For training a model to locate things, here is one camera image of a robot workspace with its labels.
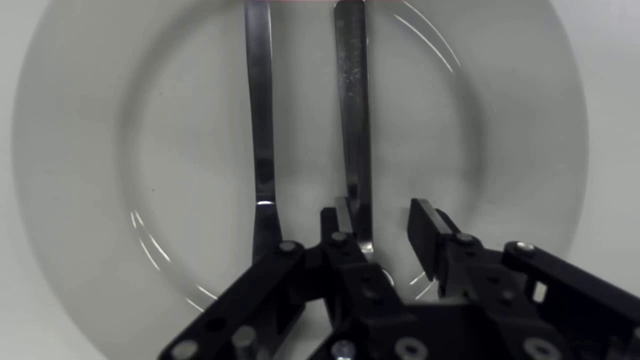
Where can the metal fork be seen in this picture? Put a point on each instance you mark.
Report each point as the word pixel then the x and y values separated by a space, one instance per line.
pixel 354 110

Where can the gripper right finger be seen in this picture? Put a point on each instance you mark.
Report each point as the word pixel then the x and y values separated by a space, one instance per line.
pixel 565 285

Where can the metal knife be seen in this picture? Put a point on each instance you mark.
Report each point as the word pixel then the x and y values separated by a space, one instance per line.
pixel 261 100

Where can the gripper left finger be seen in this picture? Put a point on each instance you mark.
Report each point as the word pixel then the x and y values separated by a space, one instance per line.
pixel 260 295

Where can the white round plate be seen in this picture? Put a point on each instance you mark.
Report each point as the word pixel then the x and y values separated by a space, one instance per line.
pixel 150 165

